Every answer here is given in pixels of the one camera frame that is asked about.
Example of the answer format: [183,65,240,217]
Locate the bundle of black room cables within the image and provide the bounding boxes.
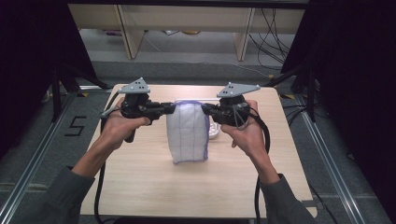
[247,7,297,70]

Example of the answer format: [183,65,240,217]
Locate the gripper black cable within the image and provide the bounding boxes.
[93,91,121,224]
[247,106,271,224]

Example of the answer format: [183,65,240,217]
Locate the white rack with tall handle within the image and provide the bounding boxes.
[174,98,222,140]

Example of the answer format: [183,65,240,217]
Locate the person's right hand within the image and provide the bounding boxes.
[219,99,269,161]

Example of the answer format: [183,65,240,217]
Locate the beige wooden shelf unit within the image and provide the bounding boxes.
[68,3,306,62]

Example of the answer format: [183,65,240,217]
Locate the white cloth with purple trim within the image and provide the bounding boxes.
[165,100,210,165]

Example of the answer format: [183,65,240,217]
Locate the aluminium floor rail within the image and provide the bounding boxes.
[293,94,367,224]
[0,92,78,224]

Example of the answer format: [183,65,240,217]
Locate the dark curtain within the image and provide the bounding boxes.
[279,0,396,223]
[0,0,99,158]

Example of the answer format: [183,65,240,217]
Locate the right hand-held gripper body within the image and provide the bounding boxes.
[214,81,262,129]

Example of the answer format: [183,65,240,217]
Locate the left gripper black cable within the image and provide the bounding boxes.
[93,91,121,224]

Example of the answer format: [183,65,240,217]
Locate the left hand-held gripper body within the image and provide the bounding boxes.
[118,77,158,121]

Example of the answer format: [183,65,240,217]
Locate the black metal stand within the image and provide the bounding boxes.
[49,62,111,123]
[264,63,319,123]

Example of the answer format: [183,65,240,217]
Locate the white floor cable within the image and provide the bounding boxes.
[232,63,272,78]

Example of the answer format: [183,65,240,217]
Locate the person's left hand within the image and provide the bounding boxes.
[100,106,152,151]

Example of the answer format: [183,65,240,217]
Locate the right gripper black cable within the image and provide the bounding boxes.
[247,106,271,224]

